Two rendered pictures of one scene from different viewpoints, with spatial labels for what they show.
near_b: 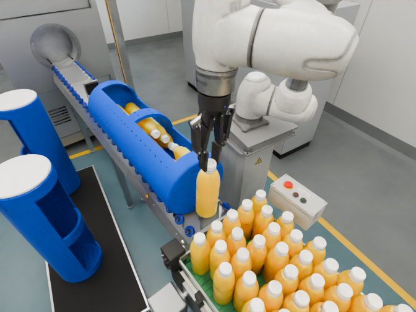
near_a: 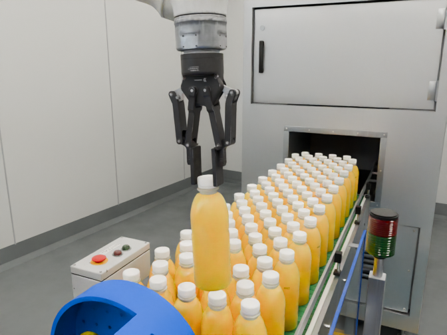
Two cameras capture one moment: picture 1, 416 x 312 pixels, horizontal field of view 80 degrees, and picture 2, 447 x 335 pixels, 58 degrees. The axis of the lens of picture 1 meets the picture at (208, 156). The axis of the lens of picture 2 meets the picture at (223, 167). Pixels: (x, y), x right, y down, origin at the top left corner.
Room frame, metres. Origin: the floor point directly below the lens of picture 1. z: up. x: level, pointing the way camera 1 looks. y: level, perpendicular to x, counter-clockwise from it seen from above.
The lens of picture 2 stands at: (0.81, 0.66, 1.59)
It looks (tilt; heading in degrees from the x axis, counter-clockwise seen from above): 14 degrees down; 244
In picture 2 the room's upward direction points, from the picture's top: straight up
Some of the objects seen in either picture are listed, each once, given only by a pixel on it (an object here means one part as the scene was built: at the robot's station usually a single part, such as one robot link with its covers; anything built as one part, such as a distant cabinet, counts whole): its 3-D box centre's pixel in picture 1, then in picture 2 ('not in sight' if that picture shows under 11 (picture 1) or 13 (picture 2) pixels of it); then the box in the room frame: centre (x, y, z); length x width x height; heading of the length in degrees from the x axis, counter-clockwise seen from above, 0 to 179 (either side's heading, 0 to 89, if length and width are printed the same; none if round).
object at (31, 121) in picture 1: (43, 149); not in sight; (1.50, 1.31, 0.59); 0.28 x 0.28 x 0.88
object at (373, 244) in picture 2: not in sight; (380, 242); (0.09, 0.04, 1.18); 0.06 x 0.06 x 0.05
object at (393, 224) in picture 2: not in sight; (382, 224); (0.09, 0.04, 1.23); 0.06 x 0.06 x 0.04
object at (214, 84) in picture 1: (215, 77); (201, 36); (0.52, -0.02, 1.63); 0.09 x 0.09 x 0.06
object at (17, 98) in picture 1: (13, 99); not in sight; (1.50, 1.31, 1.03); 0.28 x 0.28 x 0.01
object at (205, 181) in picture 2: (209, 164); (207, 181); (0.51, 0.00, 1.37); 0.04 x 0.04 x 0.02
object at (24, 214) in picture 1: (56, 227); not in sight; (0.80, 0.88, 0.59); 0.28 x 0.28 x 0.88
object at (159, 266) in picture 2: (267, 210); (159, 266); (0.55, -0.22, 1.11); 0.04 x 0.04 x 0.02
